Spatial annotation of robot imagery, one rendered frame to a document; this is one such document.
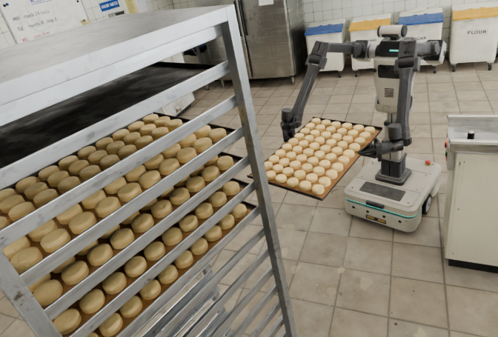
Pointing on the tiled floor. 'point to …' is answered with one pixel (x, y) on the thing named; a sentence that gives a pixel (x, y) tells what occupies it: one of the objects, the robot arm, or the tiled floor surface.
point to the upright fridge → (256, 15)
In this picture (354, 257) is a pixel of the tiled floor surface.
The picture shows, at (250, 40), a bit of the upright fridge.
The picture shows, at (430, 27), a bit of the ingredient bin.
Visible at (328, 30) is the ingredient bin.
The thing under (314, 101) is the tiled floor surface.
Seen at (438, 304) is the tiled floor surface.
